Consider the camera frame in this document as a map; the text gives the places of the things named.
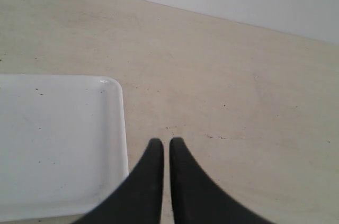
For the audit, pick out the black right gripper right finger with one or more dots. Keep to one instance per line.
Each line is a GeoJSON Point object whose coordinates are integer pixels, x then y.
{"type": "Point", "coordinates": [196, 198]}

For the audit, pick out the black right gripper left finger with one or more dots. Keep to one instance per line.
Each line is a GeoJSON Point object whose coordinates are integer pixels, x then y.
{"type": "Point", "coordinates": [138, 199]}

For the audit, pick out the white rectangular tray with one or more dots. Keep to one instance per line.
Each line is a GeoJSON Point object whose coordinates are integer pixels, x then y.
{"type": "Point", "coordinates": [63, 144]}

